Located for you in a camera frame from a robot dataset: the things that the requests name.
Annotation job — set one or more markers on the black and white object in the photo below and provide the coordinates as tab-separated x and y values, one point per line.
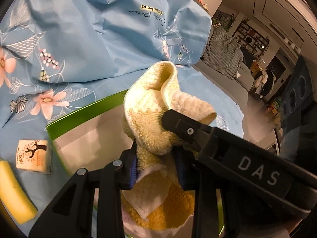
266	81

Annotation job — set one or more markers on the dark wall shelf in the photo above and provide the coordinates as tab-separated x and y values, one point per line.
250	37

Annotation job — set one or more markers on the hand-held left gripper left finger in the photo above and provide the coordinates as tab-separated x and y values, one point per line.
133	171

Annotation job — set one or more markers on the blue floral bedsheet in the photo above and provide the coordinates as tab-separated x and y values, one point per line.
74	62

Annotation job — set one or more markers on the green box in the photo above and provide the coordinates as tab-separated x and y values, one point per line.
74	121

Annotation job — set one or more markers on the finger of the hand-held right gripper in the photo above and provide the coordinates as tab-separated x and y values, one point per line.
178	121

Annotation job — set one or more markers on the cream tree print tissue pack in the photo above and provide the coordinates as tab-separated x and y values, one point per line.
32	156

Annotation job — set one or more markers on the yellow sponge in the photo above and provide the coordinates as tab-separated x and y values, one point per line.
14	195

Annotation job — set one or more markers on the grey sofa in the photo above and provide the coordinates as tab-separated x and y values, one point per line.
237	84

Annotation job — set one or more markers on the grey striped blanket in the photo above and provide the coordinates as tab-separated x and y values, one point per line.
223	52

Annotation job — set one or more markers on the yellow terry towel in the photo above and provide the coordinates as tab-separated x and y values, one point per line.
153	99

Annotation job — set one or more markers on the blue floral pillow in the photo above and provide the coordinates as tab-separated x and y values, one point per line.
138	29

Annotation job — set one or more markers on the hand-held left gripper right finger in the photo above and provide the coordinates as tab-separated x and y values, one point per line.
180	171

